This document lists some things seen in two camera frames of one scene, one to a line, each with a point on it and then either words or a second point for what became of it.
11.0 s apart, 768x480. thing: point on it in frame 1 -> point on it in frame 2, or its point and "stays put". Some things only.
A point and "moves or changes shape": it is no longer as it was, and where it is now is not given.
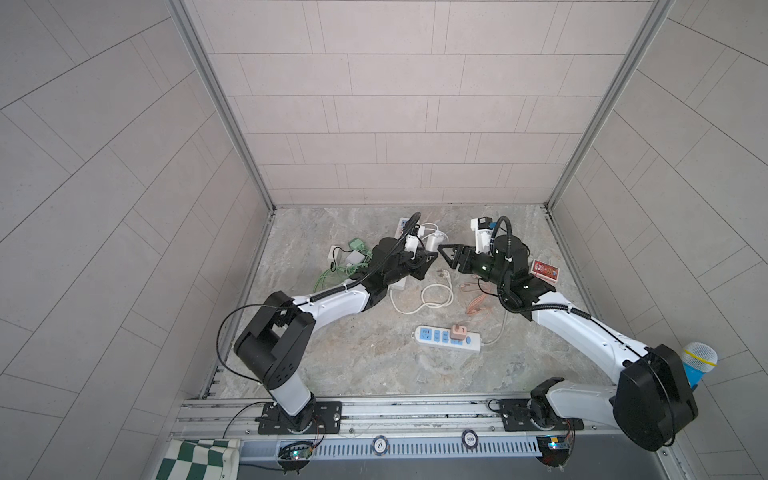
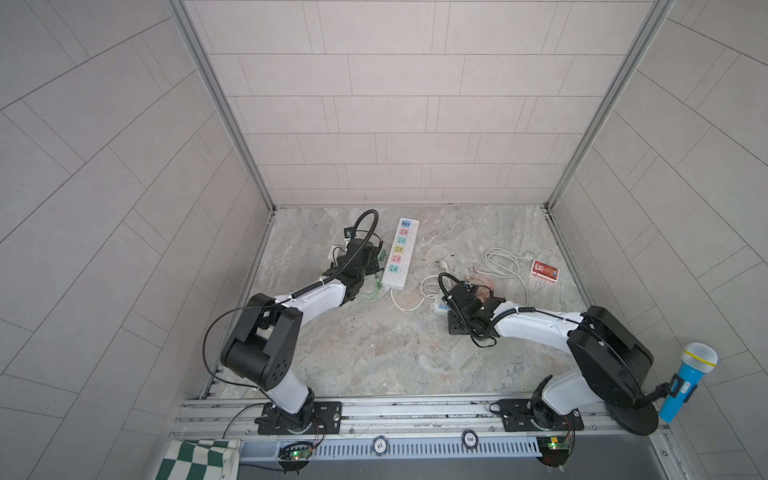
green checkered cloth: [201, 459] stays put
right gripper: [463, 250] -> [451, 327]
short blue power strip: [436, 335] moves or changes shape
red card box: [544, 270] stays put
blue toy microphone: [697, 359] stays put
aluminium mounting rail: [420, 420] stays put
